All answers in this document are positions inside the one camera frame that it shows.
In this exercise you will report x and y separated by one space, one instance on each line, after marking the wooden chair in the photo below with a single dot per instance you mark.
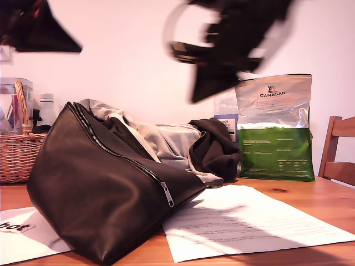
330 144

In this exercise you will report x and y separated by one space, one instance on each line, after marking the white printed paper sheet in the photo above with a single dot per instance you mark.
249 221

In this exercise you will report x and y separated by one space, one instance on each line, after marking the clear plastic grey-lidded container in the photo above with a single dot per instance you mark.
8 99

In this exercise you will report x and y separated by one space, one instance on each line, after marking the dark brown grey-lined hoodie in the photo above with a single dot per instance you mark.
177 141

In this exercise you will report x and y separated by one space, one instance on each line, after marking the large clear water bottle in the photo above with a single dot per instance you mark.
226 124

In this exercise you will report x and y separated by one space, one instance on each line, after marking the white bottle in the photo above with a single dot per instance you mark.
46 110

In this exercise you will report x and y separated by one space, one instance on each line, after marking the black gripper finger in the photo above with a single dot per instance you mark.
210 83
50 30
50 50

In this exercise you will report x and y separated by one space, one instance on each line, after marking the white LeRobot text sticker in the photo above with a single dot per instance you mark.
14 227

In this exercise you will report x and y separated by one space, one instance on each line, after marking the white wall fixture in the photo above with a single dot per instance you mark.
7 55

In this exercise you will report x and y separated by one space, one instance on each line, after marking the black leather zip bag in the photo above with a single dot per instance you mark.
97 180

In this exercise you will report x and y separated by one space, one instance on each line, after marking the wicker basket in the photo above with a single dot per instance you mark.
19 158

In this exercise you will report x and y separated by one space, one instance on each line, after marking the green silver pet food bag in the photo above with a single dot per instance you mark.
274 155

